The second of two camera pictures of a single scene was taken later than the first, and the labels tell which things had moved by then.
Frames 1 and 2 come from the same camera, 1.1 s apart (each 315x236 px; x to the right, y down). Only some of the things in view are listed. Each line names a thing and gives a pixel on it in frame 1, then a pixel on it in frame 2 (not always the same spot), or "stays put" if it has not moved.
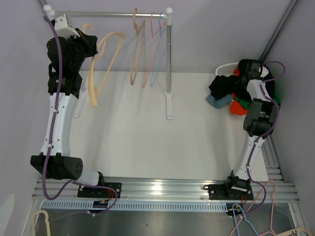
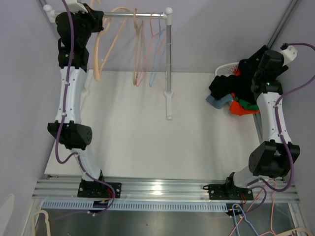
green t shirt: [247, 105] stays put
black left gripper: [88, 42] to [96, 17]
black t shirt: [220, 85] stays put
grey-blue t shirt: [218, 103] stays put
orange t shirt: [235, 106] stays put
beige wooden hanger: [101, 64] to [96, 61]
